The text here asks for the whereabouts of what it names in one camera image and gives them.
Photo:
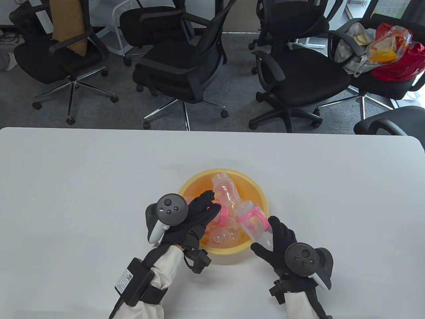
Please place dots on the person's left hand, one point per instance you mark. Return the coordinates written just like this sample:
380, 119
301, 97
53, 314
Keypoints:
192, 222

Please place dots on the person's right hand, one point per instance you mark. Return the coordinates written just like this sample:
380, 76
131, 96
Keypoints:
279, 252

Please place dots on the pink bottle collar with nipple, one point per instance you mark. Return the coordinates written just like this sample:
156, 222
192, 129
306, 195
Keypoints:
223, 216

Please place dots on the clear plastic baby bottle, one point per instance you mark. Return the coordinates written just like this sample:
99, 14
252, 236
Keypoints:
224, 189
255, 229

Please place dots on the person's right forearm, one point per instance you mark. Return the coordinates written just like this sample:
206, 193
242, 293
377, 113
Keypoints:
302, 305

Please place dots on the grey right hand controller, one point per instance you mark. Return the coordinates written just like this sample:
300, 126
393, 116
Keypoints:
303, 257

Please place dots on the grey hand controller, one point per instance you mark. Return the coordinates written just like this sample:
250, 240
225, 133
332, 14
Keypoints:
169, 207
303, 257

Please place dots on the grey left hand controller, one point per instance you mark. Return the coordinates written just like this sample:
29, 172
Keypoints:
169, 207

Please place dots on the yellow plastic basin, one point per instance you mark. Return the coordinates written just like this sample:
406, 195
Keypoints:
255, 196

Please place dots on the black office chair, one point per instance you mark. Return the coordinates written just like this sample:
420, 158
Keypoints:
146, 26
292, 20
398, 119
308, 79
172, 76

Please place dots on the black chair with bags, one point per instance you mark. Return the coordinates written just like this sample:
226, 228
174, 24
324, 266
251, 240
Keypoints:
382, 88

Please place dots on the white metal table leg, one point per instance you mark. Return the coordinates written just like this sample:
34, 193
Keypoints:
308, 41

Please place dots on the black chair with cushion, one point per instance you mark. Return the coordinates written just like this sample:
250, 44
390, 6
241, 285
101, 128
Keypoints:
43, 63

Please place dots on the red bag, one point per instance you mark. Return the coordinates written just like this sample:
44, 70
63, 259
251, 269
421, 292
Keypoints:
405, 69

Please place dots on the brown cushion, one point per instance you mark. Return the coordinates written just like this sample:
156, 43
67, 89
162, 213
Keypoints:
68, 26

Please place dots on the orange plastic bag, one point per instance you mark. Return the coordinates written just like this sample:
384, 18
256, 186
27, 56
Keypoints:
386, 46

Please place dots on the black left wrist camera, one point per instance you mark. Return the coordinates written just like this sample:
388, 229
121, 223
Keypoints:
199, 261

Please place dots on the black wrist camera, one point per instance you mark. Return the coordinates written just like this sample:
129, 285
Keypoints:
199, 261
278, 292

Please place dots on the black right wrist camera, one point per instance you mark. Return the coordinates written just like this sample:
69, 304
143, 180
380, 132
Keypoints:
278, 292

